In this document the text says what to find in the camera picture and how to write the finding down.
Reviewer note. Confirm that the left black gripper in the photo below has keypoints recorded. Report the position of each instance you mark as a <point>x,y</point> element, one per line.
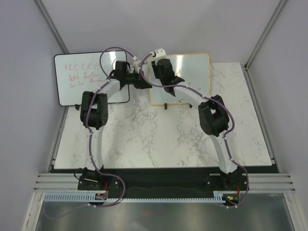
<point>138,80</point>

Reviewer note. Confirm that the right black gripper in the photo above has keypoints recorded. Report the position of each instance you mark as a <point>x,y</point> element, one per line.
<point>155,68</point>

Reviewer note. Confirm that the yellow framed whiteboard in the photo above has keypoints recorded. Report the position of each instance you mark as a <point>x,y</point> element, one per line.
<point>194,68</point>

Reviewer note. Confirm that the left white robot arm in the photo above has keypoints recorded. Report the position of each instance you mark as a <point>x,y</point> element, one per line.
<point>94,108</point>

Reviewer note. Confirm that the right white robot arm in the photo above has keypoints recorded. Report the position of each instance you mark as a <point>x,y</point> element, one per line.
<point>215,119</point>

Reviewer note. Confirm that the black framed whiteboard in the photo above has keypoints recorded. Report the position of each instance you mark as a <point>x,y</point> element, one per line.
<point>79,72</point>

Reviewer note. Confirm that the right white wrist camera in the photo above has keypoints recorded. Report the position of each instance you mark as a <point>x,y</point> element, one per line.
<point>158,54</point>

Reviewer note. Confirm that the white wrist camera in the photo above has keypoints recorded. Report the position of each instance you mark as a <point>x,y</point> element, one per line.
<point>137,64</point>
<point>158,54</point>

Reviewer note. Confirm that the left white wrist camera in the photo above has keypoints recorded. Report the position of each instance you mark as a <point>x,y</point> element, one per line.
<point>137,64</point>

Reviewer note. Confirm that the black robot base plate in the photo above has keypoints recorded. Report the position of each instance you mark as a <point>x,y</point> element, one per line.
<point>185,182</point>

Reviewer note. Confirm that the white slotted cable duct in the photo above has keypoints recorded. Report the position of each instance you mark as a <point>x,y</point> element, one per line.
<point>92,197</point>

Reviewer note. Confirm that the aluminium rail frame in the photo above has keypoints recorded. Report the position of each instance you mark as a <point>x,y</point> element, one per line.
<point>261,180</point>

